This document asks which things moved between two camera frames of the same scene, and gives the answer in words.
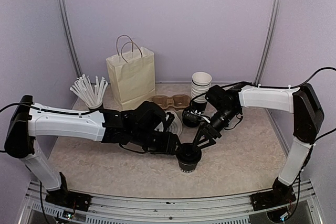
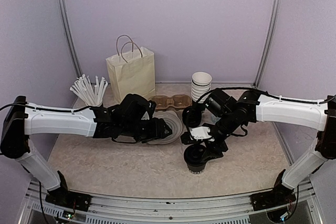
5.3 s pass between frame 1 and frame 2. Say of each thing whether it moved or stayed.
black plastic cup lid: moved
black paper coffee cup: moved
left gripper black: moved
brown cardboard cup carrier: stayed
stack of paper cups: stayed
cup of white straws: stayed
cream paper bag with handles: stayed
